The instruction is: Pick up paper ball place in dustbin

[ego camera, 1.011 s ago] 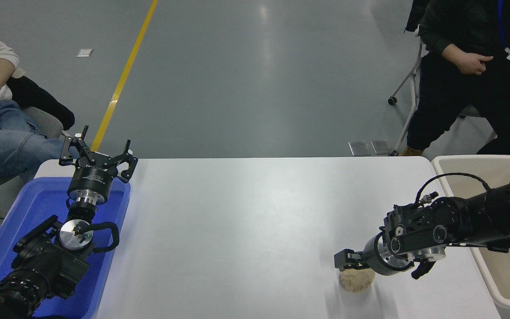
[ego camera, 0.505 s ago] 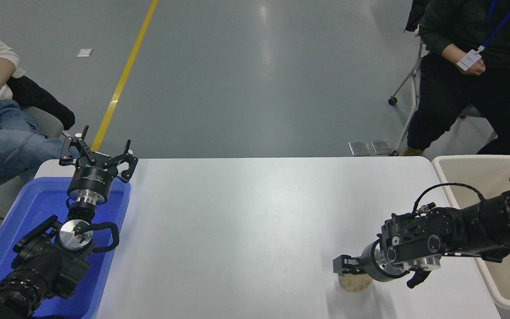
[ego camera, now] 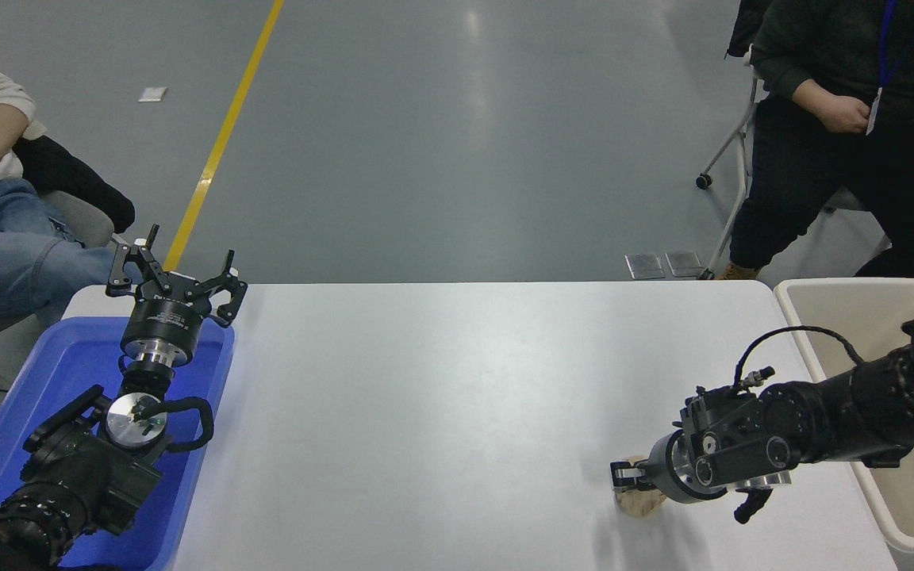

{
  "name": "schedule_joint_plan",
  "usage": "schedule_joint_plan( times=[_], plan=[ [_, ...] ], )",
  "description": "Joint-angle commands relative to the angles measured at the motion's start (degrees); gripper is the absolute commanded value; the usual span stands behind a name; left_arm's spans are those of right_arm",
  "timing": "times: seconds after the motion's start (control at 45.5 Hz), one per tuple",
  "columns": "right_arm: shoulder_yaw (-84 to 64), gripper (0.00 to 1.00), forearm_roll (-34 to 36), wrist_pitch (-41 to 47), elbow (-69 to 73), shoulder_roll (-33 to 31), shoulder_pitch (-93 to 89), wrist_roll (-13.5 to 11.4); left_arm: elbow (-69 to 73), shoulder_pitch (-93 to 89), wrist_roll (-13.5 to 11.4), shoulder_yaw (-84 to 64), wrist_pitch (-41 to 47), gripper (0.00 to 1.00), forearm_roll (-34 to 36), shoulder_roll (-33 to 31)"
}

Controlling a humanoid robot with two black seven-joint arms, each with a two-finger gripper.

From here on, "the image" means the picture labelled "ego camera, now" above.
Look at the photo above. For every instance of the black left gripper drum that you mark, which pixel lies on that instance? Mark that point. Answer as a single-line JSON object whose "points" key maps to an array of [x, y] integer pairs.
{"points": [[166, 321]]}

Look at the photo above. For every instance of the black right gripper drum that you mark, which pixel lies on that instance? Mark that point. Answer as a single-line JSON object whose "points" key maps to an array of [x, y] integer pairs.
{"points": [[675, 472]]}

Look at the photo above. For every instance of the tan paper ball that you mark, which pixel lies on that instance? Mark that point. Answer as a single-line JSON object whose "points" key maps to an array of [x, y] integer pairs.
{"points": [[639, 503]]}

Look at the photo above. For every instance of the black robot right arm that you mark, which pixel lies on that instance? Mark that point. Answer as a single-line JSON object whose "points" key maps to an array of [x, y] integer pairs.
{"points": [[862, 404]]}

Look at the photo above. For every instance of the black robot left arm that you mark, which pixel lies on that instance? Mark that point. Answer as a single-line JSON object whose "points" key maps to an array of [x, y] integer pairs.
{"points": [[76, 476]]}

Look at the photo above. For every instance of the person's right hand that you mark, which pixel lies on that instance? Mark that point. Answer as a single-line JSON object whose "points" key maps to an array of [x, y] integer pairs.
{"points": [[846, 117]]}

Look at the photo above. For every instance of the blue plastic tray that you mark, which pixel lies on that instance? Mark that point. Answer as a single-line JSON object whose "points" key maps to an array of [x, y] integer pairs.
{"points": [[68, 365]]}

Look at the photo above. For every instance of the black jacket on chair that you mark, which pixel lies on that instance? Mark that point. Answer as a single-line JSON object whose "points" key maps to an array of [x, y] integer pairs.
{"points": [[68, 178]]}

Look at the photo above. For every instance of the white paper scrap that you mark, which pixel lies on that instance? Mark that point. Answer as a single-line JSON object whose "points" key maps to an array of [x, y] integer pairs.
{"points": [[151, 93]]}

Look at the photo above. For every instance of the large pale plastic bin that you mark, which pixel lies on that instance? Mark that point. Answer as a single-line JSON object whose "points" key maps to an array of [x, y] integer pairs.
{"points": [[822, 317]]}

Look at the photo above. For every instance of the black garment on chair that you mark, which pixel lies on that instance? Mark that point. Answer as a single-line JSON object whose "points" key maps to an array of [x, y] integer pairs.
{"points": [[743, 28]]}

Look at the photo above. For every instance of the white wheeled chair frame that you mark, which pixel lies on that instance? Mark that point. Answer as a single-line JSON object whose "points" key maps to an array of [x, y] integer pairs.
{"points": [[739, 159]]}

